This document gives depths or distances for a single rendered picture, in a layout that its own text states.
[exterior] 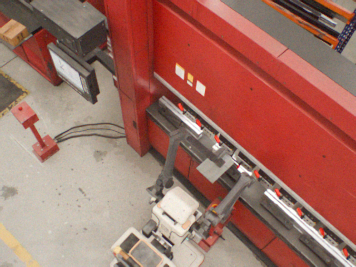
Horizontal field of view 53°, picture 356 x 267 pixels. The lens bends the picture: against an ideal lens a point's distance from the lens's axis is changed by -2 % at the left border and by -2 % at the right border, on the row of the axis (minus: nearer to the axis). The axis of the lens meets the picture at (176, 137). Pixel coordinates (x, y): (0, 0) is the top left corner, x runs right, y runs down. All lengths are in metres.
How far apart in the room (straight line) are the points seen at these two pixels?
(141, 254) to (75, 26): 1.66
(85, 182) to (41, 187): 0.46
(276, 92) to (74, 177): 2.61
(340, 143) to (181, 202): 1.04
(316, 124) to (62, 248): 2.73
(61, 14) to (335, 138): 1.87
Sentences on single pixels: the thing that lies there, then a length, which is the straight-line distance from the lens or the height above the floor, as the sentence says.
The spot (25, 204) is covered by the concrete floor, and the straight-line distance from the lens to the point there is 4.11.
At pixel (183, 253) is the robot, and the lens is 3.45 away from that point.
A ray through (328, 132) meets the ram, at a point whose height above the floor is 2.06.
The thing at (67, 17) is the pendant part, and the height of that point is 1.95.
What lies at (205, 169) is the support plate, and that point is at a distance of 2.93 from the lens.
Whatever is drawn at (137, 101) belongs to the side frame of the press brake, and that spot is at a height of 1.08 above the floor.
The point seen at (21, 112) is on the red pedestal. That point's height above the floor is 0.80.
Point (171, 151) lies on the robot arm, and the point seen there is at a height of 1.49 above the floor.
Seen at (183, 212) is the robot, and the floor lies 1.36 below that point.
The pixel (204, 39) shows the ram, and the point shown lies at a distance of 2.27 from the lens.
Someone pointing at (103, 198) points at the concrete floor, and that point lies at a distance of 3.93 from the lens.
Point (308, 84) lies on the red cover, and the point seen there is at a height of 2.28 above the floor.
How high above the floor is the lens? 3.66
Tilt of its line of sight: 61 degrees down
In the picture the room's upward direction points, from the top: 5 degrees clockwise
